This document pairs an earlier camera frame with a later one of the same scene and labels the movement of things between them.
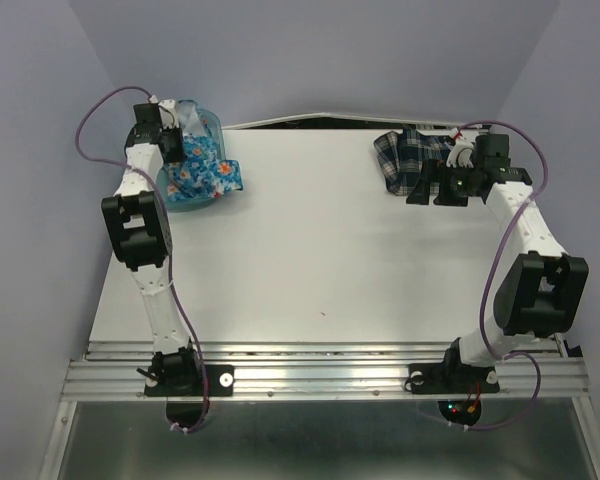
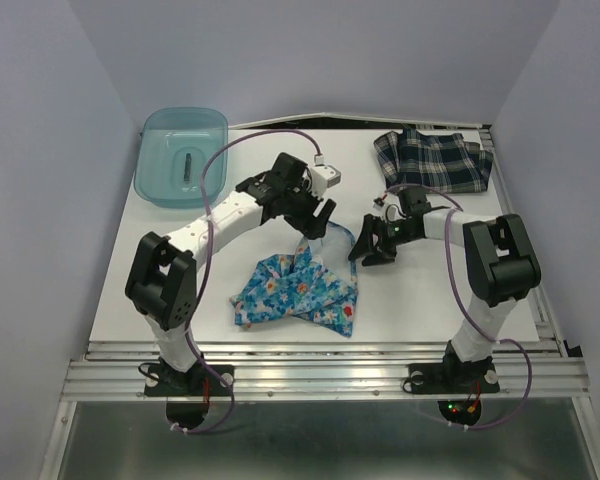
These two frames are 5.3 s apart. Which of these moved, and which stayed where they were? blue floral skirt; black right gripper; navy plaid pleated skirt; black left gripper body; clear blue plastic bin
Moved: black right gripper; black left gripper body; blue floral skirt
Stayed: clear blue plastic bin; navy plaid pleated skirt
